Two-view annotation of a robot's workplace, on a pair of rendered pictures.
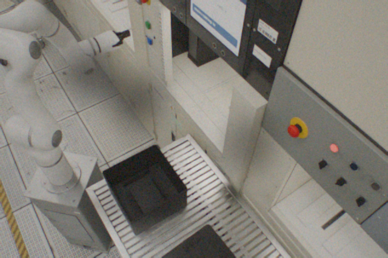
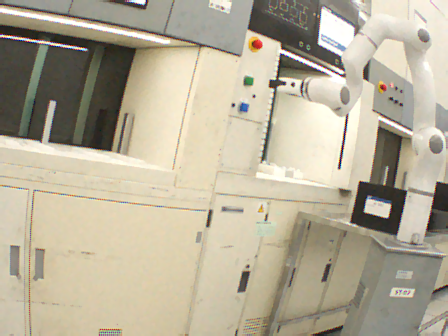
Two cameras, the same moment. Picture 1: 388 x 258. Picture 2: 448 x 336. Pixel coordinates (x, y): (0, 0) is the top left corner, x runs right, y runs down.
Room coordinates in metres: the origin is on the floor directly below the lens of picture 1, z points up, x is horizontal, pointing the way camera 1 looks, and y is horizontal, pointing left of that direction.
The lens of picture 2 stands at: (1.70, 2.28, 0.99)
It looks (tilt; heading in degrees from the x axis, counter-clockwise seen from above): 3 degrees down; 262
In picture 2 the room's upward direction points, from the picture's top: 11 degrees clockwise
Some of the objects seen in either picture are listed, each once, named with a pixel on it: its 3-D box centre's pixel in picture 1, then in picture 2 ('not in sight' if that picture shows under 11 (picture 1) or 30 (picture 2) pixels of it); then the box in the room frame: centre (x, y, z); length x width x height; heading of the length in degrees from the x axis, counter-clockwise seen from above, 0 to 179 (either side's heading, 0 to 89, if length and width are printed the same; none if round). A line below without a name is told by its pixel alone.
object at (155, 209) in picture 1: (145, 189); (391, 208); (0.66, 0.20, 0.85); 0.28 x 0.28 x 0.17; 35
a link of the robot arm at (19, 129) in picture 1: (33, 138); (428, 160); (0.76, 0.67, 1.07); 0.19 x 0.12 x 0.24; 76
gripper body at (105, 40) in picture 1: (105, 42); (297, 87); (1.24, 0.43, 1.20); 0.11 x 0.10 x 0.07; 126
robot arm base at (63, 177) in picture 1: (55, 166); (415, 219); (0.76, 0.64, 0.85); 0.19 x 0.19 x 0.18
